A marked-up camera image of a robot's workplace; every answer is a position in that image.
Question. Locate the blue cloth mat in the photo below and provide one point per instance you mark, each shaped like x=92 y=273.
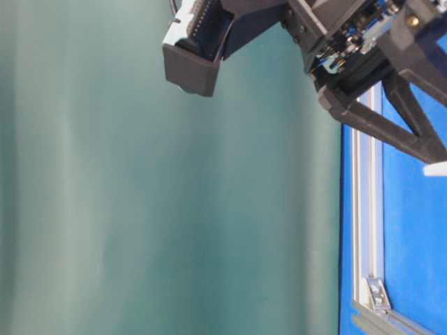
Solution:
x=414 y=236

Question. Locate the black near wrist camera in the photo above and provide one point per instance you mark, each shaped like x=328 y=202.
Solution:
x=193 y=46

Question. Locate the steel corner bracket lower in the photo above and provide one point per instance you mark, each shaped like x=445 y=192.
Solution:
x=377 y=295

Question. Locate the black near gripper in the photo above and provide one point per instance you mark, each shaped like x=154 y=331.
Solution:
x=331 y=38

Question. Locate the aluminium extrusion frame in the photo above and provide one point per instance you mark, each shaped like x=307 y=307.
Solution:
x=367 y=240

